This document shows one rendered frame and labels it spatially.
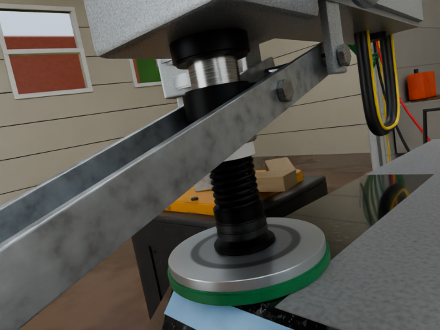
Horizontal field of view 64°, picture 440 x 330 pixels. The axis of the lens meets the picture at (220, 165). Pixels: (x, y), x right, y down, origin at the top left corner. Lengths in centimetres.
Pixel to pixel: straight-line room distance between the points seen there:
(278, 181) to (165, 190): 85
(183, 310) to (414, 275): 27
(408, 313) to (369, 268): 9
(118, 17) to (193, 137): 18
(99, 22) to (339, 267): 41
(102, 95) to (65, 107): 68
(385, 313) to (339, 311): 4
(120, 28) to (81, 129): 613
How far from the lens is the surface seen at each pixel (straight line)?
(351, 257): 48
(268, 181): 116
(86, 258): 27
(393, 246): 51
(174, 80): 131
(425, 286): 42
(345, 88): 650
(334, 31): 59
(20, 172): 630
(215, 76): 43
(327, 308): 39
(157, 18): 39
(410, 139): 367
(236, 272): 41
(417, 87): 395
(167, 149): 31
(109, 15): 45
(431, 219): 60
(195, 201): 122
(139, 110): 699
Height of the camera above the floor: 105
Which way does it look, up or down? 8 degrees down
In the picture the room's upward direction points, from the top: 10 degrees counter-clockwise
